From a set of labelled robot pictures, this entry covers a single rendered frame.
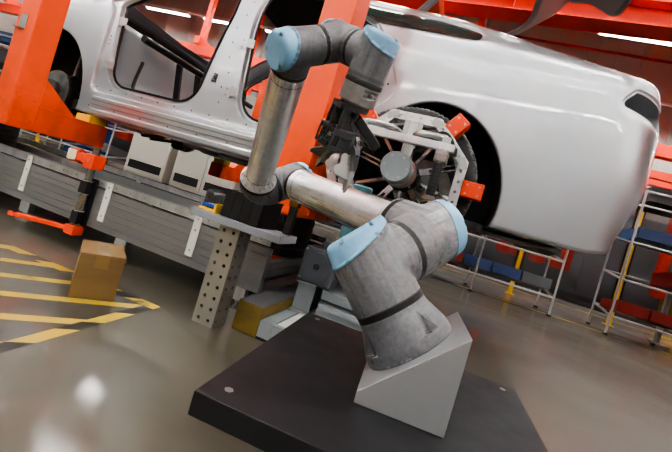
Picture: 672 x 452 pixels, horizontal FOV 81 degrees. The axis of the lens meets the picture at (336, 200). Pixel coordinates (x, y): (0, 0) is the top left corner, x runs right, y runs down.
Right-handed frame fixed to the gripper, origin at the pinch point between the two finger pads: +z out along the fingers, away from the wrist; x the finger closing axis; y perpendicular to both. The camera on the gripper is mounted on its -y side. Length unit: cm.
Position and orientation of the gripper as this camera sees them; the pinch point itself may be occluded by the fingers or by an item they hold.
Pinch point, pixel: (331, 179)
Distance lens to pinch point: 101.6
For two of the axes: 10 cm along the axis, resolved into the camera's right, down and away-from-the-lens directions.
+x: 4.7, 4.9, -7.3
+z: -3.7, 8.6, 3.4
